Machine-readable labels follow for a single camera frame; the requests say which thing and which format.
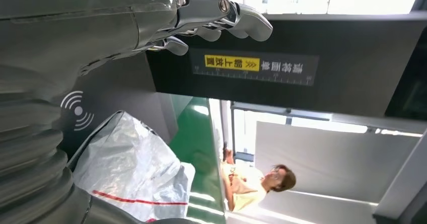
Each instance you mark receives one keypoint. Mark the green conveyor belt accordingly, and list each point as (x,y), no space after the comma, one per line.
(196,142)

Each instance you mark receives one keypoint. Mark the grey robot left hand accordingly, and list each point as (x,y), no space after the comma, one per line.
(66,22)

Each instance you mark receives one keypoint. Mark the white partition panel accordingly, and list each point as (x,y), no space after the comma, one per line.
(327,162)

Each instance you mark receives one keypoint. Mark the grey-white courier mailer package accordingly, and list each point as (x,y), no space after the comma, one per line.
(133,169)

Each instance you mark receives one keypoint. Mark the grey pillar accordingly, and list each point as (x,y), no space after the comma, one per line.
(403,185)

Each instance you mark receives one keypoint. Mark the black scanner machine column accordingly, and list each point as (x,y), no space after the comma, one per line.
(350,92)

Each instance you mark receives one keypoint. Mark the black smartphone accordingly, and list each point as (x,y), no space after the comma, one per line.
(225,149)

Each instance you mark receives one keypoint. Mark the person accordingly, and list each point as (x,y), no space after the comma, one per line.
(247,189)

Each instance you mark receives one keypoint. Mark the black scanner machine base plate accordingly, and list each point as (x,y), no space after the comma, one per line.
(110,92)

